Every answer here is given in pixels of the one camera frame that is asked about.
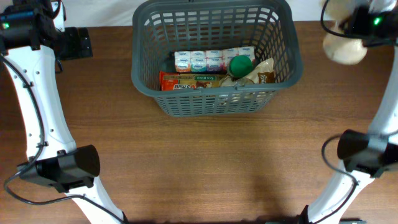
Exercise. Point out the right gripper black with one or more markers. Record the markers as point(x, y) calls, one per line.
point(359, 15)

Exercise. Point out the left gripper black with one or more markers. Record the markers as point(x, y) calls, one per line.
point(78, 50)

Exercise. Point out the beige paper bag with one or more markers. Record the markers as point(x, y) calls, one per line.
point(340, 49)

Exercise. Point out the grey plastic shopping basket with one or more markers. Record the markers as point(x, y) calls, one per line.
point(161, 28)

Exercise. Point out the red spaghetti packet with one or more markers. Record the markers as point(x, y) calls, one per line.
point(178, 81)

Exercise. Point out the tissue multipack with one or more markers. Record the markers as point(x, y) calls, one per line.
point(208, 60)

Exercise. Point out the green lid glass jar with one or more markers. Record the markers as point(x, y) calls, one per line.
point(240, 66)

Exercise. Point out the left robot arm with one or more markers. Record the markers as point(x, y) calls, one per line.
point(53, 158)

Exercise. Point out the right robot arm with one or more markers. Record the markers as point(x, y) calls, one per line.
point(363, 157)

